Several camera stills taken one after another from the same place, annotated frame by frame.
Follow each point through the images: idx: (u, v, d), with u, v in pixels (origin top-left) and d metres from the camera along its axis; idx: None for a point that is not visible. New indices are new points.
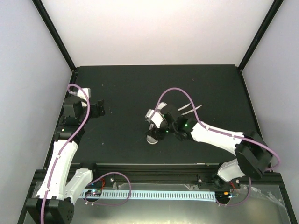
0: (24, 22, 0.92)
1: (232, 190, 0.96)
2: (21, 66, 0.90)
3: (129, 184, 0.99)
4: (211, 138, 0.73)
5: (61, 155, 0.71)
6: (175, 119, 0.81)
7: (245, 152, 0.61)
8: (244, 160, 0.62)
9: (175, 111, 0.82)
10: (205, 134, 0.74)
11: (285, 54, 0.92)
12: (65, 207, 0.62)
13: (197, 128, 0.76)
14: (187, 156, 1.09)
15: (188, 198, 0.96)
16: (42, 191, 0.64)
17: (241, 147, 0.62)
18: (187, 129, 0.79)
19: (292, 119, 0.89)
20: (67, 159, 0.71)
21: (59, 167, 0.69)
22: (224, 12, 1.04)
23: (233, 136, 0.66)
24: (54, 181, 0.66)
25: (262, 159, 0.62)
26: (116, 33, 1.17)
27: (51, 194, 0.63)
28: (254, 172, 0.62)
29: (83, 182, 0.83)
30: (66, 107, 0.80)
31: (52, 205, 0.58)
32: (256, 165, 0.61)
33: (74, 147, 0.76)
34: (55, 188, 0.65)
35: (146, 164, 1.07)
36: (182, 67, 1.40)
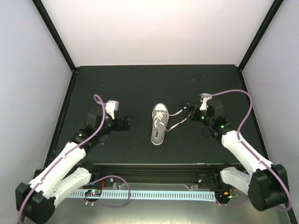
0: (24, 22, 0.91)
1: (232, 190, 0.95)
2: (21, 66, 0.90)
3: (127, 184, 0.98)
4: (238, 150, 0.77)
5: (67, 156, 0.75)
6: (215, 116, 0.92)
7: (263, 181, 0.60)
8: (257, 188, 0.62)
9: (219, 110, 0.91)
10: (236, 144, 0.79)
11: (285, 54, 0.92)
12: (47, 207, 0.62)
13: (232, 136, 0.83)
14: (187, 156, 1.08)
15: (188, 198, 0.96)
16: (35, 180, 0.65)
17: (262, 175, 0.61)
18: (221, 129, 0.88)
19: (292, 119, 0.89)
20: (70, 162, 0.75)
21: (60, 166, 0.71)
22: (224, 12, 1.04)
23: (260, 160, 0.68)
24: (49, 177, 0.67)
25: (276, 198, 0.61)
26: (116, 33, 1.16)
27: (40, 187, 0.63)
28: (259, 203, 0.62)
29: (78, 183, 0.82)
30: (90, 115, 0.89)
31: (36, 199, 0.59)
32: (265, 198, 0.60)
33: (80, 155, 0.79)
34: (46, 184, 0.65)
35: (145, 163, 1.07)
36: (182, 67, 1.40)
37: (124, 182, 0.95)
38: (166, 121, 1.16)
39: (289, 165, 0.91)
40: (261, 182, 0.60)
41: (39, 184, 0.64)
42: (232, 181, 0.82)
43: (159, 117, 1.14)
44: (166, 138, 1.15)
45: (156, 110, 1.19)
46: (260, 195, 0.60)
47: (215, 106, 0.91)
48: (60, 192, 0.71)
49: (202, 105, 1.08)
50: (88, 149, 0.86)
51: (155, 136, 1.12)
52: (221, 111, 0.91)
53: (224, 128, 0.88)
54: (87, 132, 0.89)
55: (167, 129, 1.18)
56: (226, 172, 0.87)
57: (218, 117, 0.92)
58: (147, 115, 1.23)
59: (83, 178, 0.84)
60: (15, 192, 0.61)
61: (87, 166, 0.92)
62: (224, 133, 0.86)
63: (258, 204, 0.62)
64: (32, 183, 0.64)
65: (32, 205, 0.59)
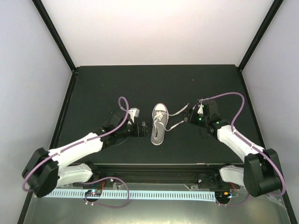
0: (24, 22, 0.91)
1: (232, 190, 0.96)
2: (21, 66, 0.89)
3: (126, 185, 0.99)
4: (232, 140, 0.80)
5: (87, 142, 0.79)
6: (210, 114, 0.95)
7: (254, 164, 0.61)
8: (249, 171, 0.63)
9: (213, 108, 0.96)
10: (229, 135, 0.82)
11: (285, 54, 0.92)
12: (53, 177, 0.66)
13: (226, 129, 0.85)
14: (187, 156, 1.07)
15: (188, 198, 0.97)
16: (54, 150, 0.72)
17: (254, 158, 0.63)
18: (217, 125, 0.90)
19: (292, 119, 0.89)
20: (88, 148, 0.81)
21: (79, 148, 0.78)
22: (224, 12, 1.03)
23: (252, 146, 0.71)
24: (65, 153, 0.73)
25: (271, 183, 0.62)
26: (116, 33, 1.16)
27: (58, 158, 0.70)
28: (253, 187, 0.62)
29: (79, 176, 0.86)
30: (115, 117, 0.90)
31: (49, 165, 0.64)
32: (258, 182, 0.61)
33: (96, 147, 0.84)
34: (63, 157, 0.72)
35: (145, 163, 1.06)
36: (182, 67, 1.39)
37: (121, 182, 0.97)
38: (166, 120, 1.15)
39: (288, 165, 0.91)
40: (252, 165, 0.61)
41: (58, 154, 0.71)
42: (229, 177, 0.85)
43: (159, 117, 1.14)
44: (166, 138, 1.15)
45: (156, 110, 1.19)
46: (253, 178, 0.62)
47: (210, 104, 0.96)
48: (63, 174, 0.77)
49: (199, 108, 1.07)
50: (105, 146, 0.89)
51: (155, 136, 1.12)
52: (216, 110, 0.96)
53: (219, 124, 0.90)
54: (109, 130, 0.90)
55: (167, 129, 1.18)
56: (224, 169, 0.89)
57: (214, 115, 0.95)
58: (147, 115, 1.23)
59: (86, 173, 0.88)
60: (34, 153, 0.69)
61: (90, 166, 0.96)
62: (218, 128, 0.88)
63: (254, 189, 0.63)
64: (51, 152, 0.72)
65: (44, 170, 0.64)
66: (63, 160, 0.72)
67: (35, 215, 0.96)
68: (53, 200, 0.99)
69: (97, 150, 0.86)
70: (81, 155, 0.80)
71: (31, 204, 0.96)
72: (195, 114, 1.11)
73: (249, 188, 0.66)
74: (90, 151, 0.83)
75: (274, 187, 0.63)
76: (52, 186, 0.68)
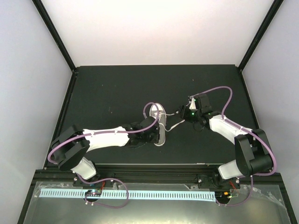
0: (24, 22, 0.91)
1: (231, 190, 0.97)
2: (21, 66, 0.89)
3: (124, 185, 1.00)
4: (223, 127, 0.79)
5: (117, 133, 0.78)
6: (202, 107, 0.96)
7: (244, 143, 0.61)
8: (239, 150, 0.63)
9: (204, 101, 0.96)
10: (220, 123, 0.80)
11: (285, 53, 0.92)
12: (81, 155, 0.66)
13: (217, 118, 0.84)
14: (186, 156, 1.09)
15: (188, 198, 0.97)
16: (88, 132, 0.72)
17: (243, 137, 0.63)
18: (209, 116, 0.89)
19: (291, 120, 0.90)
20: (117, 138, 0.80)
21: (110, 135, 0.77)
22: (224, 11, 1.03)
23: (241, 128, 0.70)
24: (95, 137, 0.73)
25: (262, 163, 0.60)
26: (117, 33, 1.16)
27: (89, 138, 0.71)
28: (245, 168, 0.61)
29: (87, 171, 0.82)
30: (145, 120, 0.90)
31: (81, 143, 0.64)
32: (249, 160, 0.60)
33: (122, 142, 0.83)
34: (93, 139, 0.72)
35: (146, 163, 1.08)
36: (182, 67, 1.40)
37: (120, 182, 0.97)
38: (164, 122, 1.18)
39: (289, 165, 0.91)
40: (241, 144, 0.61)
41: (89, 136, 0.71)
42: (228, 172, 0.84)
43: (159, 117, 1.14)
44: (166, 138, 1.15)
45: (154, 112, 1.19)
46: (243, 157, 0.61)
47: (201, 97, 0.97)
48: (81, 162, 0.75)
49: (191, 105, 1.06)
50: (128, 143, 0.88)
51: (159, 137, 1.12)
52: (207, 102, 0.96)
53: (210, 114, 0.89)
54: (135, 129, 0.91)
55: (168, 130, 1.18)
56: (222, 167, 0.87)
57: (206, 107, 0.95)
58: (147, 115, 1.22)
59: (91, 170, 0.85)
60: (69, 127, 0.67)
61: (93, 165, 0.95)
62: (210, 116, 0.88)
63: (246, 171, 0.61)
64: (86, 131, 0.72)
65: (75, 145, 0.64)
66: (93, 142, 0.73)
67: (34, 215, 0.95)
68: (53, 200, 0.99)
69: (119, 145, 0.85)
70: (108, 143, 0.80)
71: (30, 205, 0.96)
72: (187, 110, 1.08)
73: (242, 171, 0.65)
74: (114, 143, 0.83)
75: (266, 167, 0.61)
76: (75, 163, 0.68)
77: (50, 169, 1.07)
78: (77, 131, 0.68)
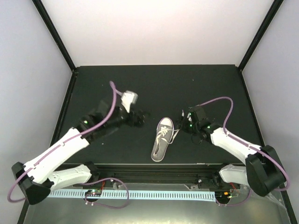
0: (24, 22, 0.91)
1: (232, 190, 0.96)
2: (20, 66, 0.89)
3: (124, 185, 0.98)
4: (230, 143, 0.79)
5: (64, 143, 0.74)
6: (199, 120, 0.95)
7: (256, 164, 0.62)
8: (253, 172, 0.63)
9: (201, 114, 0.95)
10: (224, 138, 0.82)
11: (285, 54, 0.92)
12: (37, 192, 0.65)
13: (219, 132, 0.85)
14: (186, 156, 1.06)
15: (188, 198, 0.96)
16: (29, 164, 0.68)
17: (253, 158, 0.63)
18: (208, 130, 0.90)
19: (290, 121, 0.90)
20: (67, 150, 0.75)
21: (57, 153, 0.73)
22: (224, 11, 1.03)
23: (249, 146, 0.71)
24: (42, 164, 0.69)
25: (276, 179, 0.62)
26: (117, 33, 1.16)
27: (32, 173, 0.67)
28: (261, 187, 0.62)
29: (77, 178, 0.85)
30: (102, 104, 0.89)
31: (25, 182, 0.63)
32: (264, 181, 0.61)
33: (83, 144, 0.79)
34: (39, 171, 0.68)
35: (146, 163, 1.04)
36: (182, 67, 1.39)
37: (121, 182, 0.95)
38: (169, 136, 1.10)
39: (288, 165, 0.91)
40: (254, 165, 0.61)
41: (32, 169, 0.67)
42: (231, 178, 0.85)
43: (162, 133, 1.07)
44: None
45: (161, 124, 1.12)
46: (258, 178, 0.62)
47: (196, 110, 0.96)
48: (58, 179, 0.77)
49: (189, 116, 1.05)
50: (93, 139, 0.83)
51: (155, 153, 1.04)
52: (203, 115, 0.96)
53: (210, 128, 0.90)
54: (96, 120, 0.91)
55: (170, 143, 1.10)
56: (225, 171, 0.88)
57: (202, 120, 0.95)
58: (147, 115, 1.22)
59: (83, 174, 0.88)
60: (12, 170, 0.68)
61: (90, 166, 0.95)
62: (211, 132, 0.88)
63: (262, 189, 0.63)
64: (27, 166, 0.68)
65: (23, 185, 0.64)
66: (42, 171, 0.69)
67: (34, 215, 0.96)
68: (53, 200, 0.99)
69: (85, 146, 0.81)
70: (60, 162, 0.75)
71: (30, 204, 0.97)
72: (186, 121, 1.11)
73: (257, 191, 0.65)
74: (74, 151, 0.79)
75: (280, 183, 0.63)
76: (44, 194, 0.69)
77: None
78: (20, 171, 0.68)
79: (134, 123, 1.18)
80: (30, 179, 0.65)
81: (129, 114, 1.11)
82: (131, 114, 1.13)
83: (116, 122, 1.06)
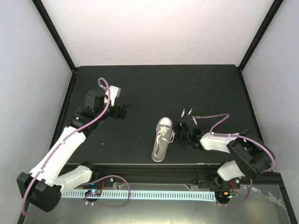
0: (24, 22, 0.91)
1: (232, 190, 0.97)
2: (21, 65, 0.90)
3: (127, 184, 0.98)
4: (214, 141, 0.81)
5: (65, 141, 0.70)
6: (190, 130, 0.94)
7: (236, 146, 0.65)
8: (238, 157, 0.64)
9: (192, 123, 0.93)
10: (209, 139, 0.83)
11: (286, 53, 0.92)
12: (52, 194, 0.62)
13: (206, 135, 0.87)
14: (185, 156, 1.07)
15: (188, 198, 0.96)
16: (36, 170, 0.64)
17: (234, 143, 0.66)
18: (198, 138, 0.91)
19: (291, 121, 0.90)
20: (69, 146, 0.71)
21: (60, 153, 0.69)
22: (224, 11, 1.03)
23: (229, 135, 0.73)
24: (49, 165, 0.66)
25: (262, 160, 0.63)
26: (117, 33, 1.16)
27: (42, 176, 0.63)
28: (250, 171, 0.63)
29: (81, 178, 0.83)
30: (88, 97, 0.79)
31: (38, 187, 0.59)
32: (248, 161, 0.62)
33: (81, 139, 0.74)
34: (48, 173, 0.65)
35: (146, 164, 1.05)
36: (182, 67, 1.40)
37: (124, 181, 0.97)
38: (169, 135, 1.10)
39: (288, 165, 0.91)
40: (235, 149, 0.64)
41: (40, 172, 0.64)
42: (228, 173, 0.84)
43: (162, 133, 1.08)
44: None
45: (160, 124, 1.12)
46: (244, 162, 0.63)
47: (187, 121, 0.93)
48: (64, 182, 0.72)
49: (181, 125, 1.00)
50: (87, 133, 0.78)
51: (156, 153, 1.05)
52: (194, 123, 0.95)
53: (200, 136, 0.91)
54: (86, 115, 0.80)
55: (170, 141, 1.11)
56: (222, 169, 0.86)
57: (193, 129, 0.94)
58: (147, 115, 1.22)
59: (84, 173, 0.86)
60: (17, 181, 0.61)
61: (87, 165, 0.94)
62: (200, 137, 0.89)
63: (252, 173, 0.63)
64: (34, 172, 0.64)
65: (37, 190, 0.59)
66: (50, 172, 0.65)
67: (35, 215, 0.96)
68: None
69: (83, 140, 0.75)
70: (67, 157, 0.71)
71: (29, 207, 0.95)
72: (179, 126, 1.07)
73: (247, 176, 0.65)
74: (77, 146, 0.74)
75: (266, 163, 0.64)
76: (58, 194, 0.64)
77: None
78: (26, 180, 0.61)
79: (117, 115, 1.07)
80: (42, 183, 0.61)
81: (113, 107, 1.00)
82: (115, 107, 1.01)
83: (104, 116, 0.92)
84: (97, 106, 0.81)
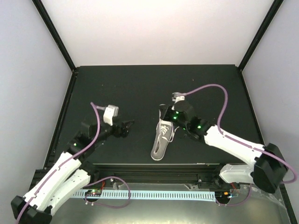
0: (24, 21, 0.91)
1: (232, 190, 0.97)
2: (21, 65, 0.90)
3: (126, 184, 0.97)
4: (227, 145, 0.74)
5: (60, 167, 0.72)
6: (189, 120, 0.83)
7: (266, 167, 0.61)
8: (263, 176, 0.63)
9: (192, 112, 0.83)
10: (220, 140, 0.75)
11: (286, 52, 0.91)
12: (42, 218, 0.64)
13: (213, 131, 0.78)
14: (186, 157, 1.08)
15: (188, 198, 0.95)
16: (30, 194, 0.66)
17: (262, 162, 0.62)
18: (199, 130, 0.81)
19: (291, 121, 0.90)
20: (66, 173, 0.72)
21: (54, 178, 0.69)
22: (224, 11, 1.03)
23: (253, 148, 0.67)
24: (42, 191, 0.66)
25: (281, 175, 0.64)
26: (117, 32, 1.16)
27: (34, 201, 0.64)
28: (270, 187, 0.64)
29: (76, 188, 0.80)
30: (84, 124, 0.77)
31: (30, 212, 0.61)
32: (273, 181, 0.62)
33: (76, 164, 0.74)
34: (41, 198, 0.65)
35: (147, 163, 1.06)
36: (182, 67, 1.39)
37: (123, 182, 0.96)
38: (170, 134, 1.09)
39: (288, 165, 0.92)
40: (264, 171, 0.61)
41: (33, 198, 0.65)
42: (232, 177, 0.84)
43: (162, 132, 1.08)
44: None
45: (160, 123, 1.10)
46: (268, 181, 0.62)
47: (185, 109, 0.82)
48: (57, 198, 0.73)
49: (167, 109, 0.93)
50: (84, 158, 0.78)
51: (155, 151, 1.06)
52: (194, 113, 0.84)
53: (202, 128, 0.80)
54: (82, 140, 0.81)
55: (170, 141, 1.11)
56: (224, 173, 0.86)
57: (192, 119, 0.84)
58: (148, 115, 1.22)
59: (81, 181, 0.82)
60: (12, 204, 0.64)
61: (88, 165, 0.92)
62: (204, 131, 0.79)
63: (269, 188, 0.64)
64: (27, 197, 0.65)
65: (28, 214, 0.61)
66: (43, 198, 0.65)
67: None
68: None
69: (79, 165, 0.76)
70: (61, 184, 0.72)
71: None
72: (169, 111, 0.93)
73: (262, 187, 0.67)
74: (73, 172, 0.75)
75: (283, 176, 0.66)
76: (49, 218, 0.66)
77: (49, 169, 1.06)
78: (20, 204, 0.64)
79: (119, 133, 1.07)
80: (34, 207, 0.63)
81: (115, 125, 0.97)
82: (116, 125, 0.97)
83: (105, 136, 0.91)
84: (93, 132, 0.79)
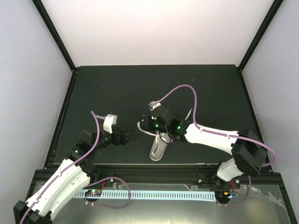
0: (24, 21, 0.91)
1: (232, 190, 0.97)
2: (21, 65, 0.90)
3: (126, 185, 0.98)
4: (206, 139, 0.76)
5: (62, 173, 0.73)
6: (167, 123, 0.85)
7: (242, 151, 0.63)
8: (242, 161, 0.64)
9: (167, 115, 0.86)
10: (199, 135, 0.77)
11: (286, 53, 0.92)
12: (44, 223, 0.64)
13: (191, 129, 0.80)
14: (186, 157, 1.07)
15: (188, 198, 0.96)
16: (32, 199, 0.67)
17: (238, 147, 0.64)
18: (180, 130, 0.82)
19: (291, 121, 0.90)
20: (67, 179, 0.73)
21: (56, 184, 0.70)
22: (224, 11, 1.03)
23: (228, 135, 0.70)
24: (44, 196, 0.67)
25: (259, 156, 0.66)
26: (117, 32, 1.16)
27: (37, 206, 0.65)
28: (252, 170, 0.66)
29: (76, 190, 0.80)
30: (86, 131, 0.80)
31: (32, 217, 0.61)
32: (252, 163, 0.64)
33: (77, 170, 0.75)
34: (43, 203, 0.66)
35: (146, 163, 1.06)
36: (182, 67, 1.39)
37: (123, 181, 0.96)
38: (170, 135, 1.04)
39: (288, 165, 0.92)
40: (241, 155, 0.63)
41: (36, 202, 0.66)
42: (228, 174, 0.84)
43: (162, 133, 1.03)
44: None
45: None
46: (248, 164, 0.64)
47: (162, 113, 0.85)
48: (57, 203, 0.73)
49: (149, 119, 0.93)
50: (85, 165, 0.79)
51: (154, 151, 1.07)
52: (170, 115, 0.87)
53: (181, 128, 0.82)
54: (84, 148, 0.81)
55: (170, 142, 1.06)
56: (221, 171, 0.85)
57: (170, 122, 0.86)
58: (148, 115, 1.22)
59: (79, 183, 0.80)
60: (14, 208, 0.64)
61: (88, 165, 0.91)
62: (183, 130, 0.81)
63: (251, 170, 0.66)
64: (30, 202, 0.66)
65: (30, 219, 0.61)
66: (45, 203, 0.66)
67: None
68: None
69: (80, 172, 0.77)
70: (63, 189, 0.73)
71: None
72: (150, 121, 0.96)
73: (246, 172, 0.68)
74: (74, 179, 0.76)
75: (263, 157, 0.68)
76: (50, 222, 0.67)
77: (49, 169, 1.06)
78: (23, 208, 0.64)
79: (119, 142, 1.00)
80: (36, 213, 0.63)
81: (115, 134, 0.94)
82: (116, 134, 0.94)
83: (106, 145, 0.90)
84: (95, 140, 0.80)
